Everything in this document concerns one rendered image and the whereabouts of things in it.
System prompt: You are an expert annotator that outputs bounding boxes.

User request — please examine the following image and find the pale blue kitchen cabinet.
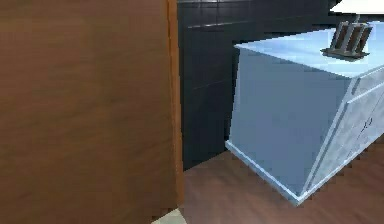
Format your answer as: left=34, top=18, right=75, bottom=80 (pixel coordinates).
left=225, top=21, right=384, bottom=207

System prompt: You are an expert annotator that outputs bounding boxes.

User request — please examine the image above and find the brown wooden room door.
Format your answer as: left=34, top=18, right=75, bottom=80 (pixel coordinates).
left=0, top=0, right=185, bottom=224

